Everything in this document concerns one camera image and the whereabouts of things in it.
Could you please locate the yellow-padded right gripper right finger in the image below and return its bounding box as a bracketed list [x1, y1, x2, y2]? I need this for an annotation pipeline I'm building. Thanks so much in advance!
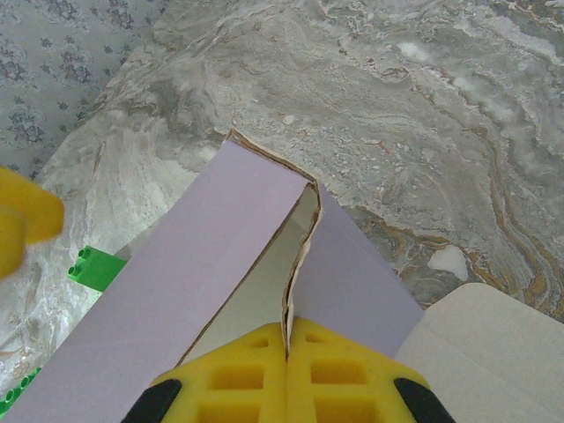
[286, 317, 456, 423]

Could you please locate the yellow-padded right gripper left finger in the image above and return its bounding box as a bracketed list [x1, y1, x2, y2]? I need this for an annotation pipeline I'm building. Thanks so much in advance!
[127, 323, 290, 423]

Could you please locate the lilac and white paper box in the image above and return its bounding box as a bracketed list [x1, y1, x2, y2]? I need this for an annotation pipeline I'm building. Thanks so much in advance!
[0, 128, 564, 423]

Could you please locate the small green toy block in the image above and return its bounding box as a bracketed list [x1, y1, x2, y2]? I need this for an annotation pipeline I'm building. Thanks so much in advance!
[66, 245, 129, 294]

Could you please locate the large green toy block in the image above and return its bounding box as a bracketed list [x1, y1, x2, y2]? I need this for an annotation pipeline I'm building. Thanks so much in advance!
[0, 365, 44, 407]

